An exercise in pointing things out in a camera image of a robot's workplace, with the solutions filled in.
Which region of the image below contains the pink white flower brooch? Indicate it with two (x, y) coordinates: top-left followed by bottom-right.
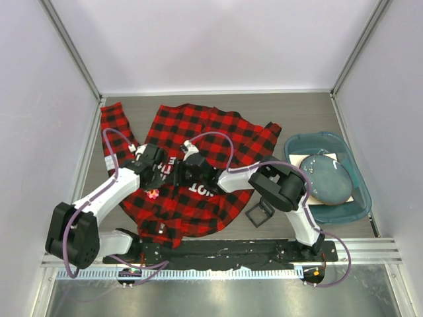
(146, 189), (159, 199)

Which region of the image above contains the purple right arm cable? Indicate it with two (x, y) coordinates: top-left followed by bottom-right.
(188, 131), (352, 287)

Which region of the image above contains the red black plaid shirt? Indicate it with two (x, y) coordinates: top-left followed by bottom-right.
(120, 104), (282, 248)

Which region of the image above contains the blue round ceramic plate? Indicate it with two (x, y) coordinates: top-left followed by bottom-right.
(299, 154), (354, 206)

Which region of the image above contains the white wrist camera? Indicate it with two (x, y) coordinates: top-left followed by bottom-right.
(128, 144), (147, 156)
(181, 140), (199, 161)

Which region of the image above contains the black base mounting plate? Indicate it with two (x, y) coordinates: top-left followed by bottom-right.
(102, 238), (340, 269)

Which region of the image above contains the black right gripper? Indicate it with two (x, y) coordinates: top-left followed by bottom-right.
(165, 160), (206, 188)

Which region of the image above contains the teal plastic bin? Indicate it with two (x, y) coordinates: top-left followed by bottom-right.
(284, 131), (371, 224)

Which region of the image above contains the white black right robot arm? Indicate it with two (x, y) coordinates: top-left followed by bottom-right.
(169, 155), (325, 261)

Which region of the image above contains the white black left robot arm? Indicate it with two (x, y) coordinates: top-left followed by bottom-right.
(45, 143), (165, 269)

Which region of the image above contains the aluminium front rail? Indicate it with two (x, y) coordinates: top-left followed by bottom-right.
(41, 237), (404, 269)

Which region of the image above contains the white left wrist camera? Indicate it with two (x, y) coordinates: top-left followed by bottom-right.
(128, 144), (147, 156)

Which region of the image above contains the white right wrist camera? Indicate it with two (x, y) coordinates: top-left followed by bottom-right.
(181, 140), (199, 161)

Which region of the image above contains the small black square frame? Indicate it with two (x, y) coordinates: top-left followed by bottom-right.
(245, 197), (275, 228)

